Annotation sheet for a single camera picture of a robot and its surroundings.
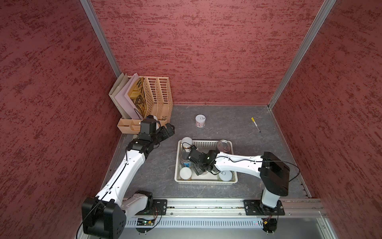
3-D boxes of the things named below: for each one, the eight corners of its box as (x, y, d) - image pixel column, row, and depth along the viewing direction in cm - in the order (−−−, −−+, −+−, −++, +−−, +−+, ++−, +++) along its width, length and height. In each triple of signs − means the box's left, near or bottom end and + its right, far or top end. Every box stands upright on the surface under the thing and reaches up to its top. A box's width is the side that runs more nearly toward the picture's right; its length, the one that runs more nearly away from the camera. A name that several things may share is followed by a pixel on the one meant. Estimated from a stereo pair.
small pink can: (195, 127, 109) (195, 123, 104) (195, 118, 114) (195, 114, 110) (205, 127, 109) (206, 123, 104) (205, 118, 114) (205, 114, 110)
